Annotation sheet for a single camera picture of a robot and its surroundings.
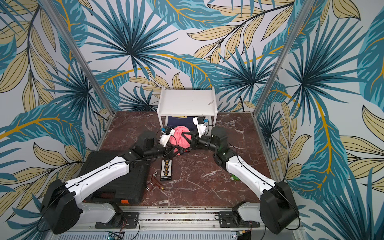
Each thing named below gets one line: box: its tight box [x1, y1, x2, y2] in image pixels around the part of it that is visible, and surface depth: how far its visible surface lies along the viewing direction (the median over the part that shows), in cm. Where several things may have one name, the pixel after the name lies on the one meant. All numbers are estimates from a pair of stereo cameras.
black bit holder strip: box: [160, 159, 173, 181], surface depth 90 cm
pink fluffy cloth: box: [169, 125, 192, 156], surface depth 72 cm
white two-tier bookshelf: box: [157, 86, 218, 131], surface depth 79 cm
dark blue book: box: [166, 116, 198, 132], surface depth 91 cm
